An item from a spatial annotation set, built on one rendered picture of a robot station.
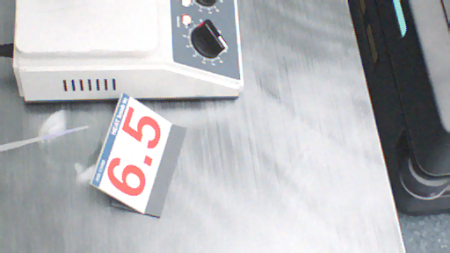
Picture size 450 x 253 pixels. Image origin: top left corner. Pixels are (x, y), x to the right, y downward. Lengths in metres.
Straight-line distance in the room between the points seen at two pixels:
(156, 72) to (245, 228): 0.16
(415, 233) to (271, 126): 0.84
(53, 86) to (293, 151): 0.22
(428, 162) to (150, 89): 0.69
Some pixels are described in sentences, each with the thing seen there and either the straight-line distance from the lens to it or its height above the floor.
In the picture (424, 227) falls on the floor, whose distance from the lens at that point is 1.71.
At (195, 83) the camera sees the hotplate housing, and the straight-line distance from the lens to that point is 0.86.
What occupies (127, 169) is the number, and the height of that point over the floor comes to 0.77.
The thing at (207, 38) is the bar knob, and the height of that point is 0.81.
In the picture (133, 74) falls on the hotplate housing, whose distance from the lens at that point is 0.84.
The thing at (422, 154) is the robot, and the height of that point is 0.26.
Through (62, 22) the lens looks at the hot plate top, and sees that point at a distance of 0.84.
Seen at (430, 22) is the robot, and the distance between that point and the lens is 1.47.
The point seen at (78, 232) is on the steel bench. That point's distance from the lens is 0.84.
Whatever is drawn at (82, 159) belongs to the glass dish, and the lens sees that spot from 0.87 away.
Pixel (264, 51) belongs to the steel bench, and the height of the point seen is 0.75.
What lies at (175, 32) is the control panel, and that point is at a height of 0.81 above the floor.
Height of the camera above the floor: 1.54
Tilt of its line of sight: 61 degrees down
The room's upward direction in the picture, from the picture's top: 11 degrees clockwise
